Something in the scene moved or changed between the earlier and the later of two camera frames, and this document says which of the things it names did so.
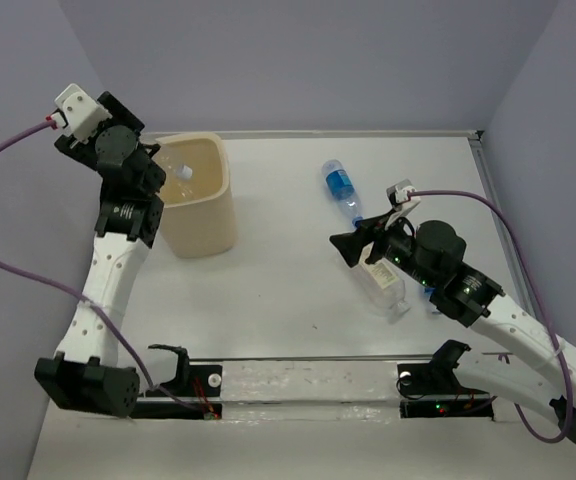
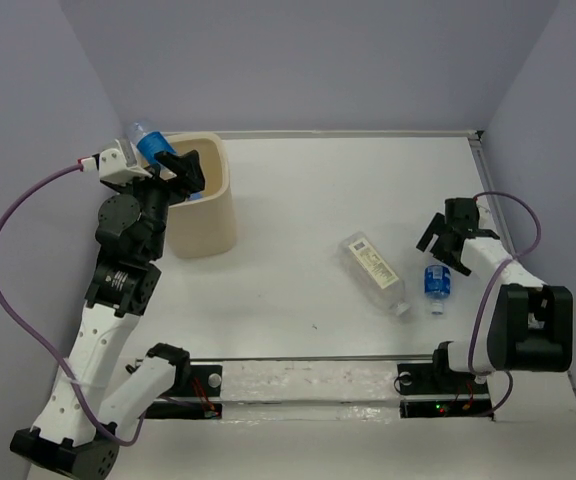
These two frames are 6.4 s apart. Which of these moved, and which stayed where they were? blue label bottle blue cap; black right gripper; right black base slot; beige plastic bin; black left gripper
Moved: black right gripper; blue label bottle blue cap; black left gripper
Stayed: beige plastic bin; right black base slot
